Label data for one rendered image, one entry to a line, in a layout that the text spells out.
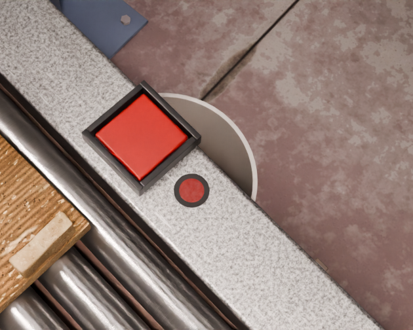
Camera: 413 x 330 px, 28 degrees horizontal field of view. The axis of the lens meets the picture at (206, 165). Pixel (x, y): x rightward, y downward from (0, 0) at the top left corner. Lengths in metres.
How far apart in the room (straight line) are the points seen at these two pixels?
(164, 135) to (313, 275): 0.18
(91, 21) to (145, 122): 1.12
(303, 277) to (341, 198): 1.01
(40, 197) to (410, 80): 1.26
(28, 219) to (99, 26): 1.16
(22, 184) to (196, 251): 0.16
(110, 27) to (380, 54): 0.60
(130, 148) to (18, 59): 0.14
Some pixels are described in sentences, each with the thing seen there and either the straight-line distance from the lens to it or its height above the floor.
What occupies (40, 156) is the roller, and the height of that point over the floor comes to 0.92.
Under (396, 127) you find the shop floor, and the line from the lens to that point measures 1.81.
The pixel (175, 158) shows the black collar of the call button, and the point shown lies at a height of 0.93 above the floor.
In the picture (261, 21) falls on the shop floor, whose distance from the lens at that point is 1.87.
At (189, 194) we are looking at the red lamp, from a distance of 0.73.
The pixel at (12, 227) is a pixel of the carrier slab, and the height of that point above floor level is 0.94.
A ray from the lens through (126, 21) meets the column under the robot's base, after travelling 1.83.
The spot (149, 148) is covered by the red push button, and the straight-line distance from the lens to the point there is 0.73.
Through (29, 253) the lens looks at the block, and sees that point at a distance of 0.68.
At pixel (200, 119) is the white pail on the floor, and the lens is 1.41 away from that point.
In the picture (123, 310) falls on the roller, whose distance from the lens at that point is 0.71.
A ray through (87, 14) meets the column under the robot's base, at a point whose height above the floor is 0.01.
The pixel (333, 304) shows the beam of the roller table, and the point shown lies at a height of 0.92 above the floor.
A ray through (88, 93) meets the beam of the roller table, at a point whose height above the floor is 0.92.
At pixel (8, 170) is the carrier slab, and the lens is 0.73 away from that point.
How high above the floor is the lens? 1.61
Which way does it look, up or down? 70 degrees down
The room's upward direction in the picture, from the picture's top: 7 degrees clockwise
